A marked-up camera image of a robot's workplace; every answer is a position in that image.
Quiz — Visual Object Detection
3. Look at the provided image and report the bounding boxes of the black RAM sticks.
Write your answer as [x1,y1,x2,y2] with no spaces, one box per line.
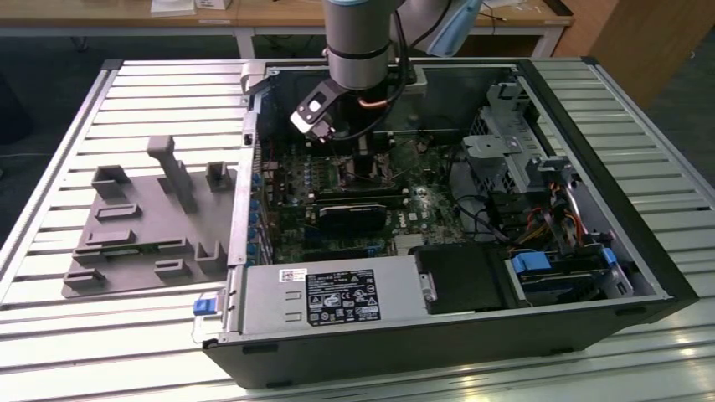
[316,188,408,207]

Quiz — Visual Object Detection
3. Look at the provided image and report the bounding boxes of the black open PC case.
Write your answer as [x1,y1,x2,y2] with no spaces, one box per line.
[192,57,700,389]

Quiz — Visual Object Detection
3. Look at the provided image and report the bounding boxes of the grey parts rack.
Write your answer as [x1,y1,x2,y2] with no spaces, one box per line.
[58,135,240,299]

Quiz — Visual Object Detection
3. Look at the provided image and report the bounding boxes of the green motherboard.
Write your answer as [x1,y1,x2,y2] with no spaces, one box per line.
[253,137,470,264]

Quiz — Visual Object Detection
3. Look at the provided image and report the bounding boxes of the blue disk carrier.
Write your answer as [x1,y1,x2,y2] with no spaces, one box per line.
[510,250,555,276]

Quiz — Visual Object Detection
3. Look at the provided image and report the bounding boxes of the silver power supply unit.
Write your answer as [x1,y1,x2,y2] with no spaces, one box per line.
[218,255,436,343]

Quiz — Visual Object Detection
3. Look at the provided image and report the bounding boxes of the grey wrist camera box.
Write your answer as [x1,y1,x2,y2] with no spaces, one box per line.
[398,62,426,90]

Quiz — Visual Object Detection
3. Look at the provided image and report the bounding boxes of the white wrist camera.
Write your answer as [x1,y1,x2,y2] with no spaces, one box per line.
[288,88,338,146]

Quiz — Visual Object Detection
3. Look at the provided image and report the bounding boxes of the CPU socket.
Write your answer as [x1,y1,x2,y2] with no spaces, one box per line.
[332,155,393,190]

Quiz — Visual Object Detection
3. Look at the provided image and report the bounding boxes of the wooden desk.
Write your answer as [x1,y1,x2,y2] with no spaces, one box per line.
[0,0,575,59]

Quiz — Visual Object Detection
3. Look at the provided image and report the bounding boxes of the black drive bay cover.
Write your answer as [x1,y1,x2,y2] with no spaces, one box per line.
[409,244,525,316]

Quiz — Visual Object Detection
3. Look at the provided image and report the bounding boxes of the wooden cabinet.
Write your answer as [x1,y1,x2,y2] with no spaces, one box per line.
[551,0,715,111]

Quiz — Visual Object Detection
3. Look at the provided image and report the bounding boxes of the small silver heat sink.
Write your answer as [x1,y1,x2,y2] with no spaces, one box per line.
[392,233,426,253]

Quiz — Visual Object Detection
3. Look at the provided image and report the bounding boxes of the coloured wire bundle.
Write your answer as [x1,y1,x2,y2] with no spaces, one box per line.
[516,179,588,253]

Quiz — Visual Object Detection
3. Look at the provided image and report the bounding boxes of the grey metal drive cage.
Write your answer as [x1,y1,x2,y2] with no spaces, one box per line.
[460,82,572,194]

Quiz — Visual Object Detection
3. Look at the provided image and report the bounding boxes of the black graphics card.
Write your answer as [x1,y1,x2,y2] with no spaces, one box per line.
[316,202,388,234]

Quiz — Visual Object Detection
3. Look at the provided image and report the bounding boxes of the white box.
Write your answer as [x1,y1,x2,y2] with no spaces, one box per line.
[148,0,197,18]

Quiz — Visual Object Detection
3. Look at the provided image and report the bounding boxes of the black looped case cable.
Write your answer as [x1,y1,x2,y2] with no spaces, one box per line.
[450,193,510,245]

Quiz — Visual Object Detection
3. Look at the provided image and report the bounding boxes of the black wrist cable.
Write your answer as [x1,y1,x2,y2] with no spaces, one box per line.
[333,10,408,142]

